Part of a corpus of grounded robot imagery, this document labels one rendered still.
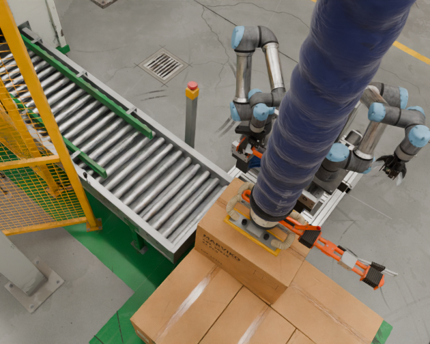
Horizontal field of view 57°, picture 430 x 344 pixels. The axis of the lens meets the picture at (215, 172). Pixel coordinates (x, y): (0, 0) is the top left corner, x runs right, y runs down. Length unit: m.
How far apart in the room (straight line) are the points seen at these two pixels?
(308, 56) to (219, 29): 3.65
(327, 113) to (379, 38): 0.29
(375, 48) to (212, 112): 2.92
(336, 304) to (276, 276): 0.62
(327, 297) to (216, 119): 2.00
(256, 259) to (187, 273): 0.55
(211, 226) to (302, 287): 0.76
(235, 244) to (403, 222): 1.96
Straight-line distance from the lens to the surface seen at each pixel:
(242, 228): 2.15
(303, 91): 1.28
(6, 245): 2.58
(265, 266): 2.24
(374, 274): 2.12
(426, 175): 4.22
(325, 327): 2.67
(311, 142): 1.41
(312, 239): 2.08
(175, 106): 3.97
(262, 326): 2.57
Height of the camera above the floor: 3.02
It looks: 58 degrees down
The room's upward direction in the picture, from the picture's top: 9 degrees clockwise
